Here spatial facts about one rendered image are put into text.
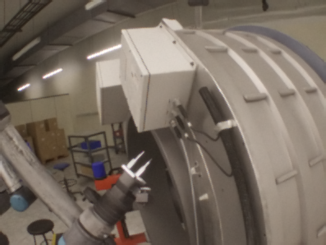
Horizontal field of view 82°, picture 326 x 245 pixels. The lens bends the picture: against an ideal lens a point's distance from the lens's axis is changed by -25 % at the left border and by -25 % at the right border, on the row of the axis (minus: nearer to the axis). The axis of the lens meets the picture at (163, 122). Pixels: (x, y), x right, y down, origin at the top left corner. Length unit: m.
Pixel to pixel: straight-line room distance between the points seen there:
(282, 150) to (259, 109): 0.10
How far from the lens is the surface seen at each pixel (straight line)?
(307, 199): 0.53
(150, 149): 1.36
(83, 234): 0.61
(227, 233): 0.58
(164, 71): 0.52
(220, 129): 0.44
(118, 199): 0.57
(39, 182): 0.69
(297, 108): 0.60
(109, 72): 1.16
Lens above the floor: 1.61
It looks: 7 degrees down
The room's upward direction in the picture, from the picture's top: 8 degrees counter-clockwise
